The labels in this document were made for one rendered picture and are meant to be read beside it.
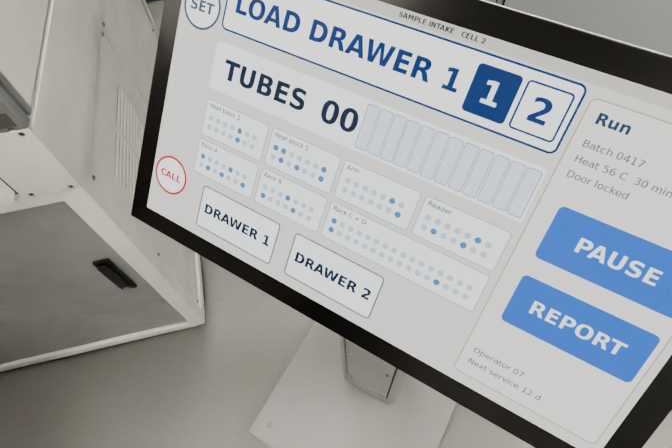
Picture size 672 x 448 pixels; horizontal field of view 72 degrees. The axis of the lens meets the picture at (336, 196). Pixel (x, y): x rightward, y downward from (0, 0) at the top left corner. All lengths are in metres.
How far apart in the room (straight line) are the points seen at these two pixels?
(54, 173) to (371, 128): 0.56
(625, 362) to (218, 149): 0.38
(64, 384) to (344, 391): 0.82
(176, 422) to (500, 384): 1.17
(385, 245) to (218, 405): 1.12
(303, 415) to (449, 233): 1.06
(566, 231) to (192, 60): 0.35
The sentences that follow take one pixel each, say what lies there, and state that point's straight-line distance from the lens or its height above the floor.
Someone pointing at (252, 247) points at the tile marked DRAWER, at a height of 0.99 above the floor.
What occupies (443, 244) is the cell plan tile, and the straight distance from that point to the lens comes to 0.39.
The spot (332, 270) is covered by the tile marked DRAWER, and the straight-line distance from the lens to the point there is 0.43.
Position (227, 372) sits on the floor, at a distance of 1.48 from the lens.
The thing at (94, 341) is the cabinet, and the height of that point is 0.10.
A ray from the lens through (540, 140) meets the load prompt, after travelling 0.36.
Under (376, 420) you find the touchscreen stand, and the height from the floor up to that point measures 0.04.
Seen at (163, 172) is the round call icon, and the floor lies 1.01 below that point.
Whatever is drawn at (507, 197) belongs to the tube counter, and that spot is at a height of 1.10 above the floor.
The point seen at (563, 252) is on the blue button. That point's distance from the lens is 0.38.
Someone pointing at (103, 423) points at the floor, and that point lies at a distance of 1.58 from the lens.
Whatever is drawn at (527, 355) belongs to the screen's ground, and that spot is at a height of 1.02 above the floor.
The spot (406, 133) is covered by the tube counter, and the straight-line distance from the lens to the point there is 0.38.
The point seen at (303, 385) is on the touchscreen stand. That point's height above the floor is 0.04.
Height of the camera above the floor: 1.40
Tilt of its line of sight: 58 degrees down
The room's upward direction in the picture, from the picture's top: 4 degrees counter-clockwise
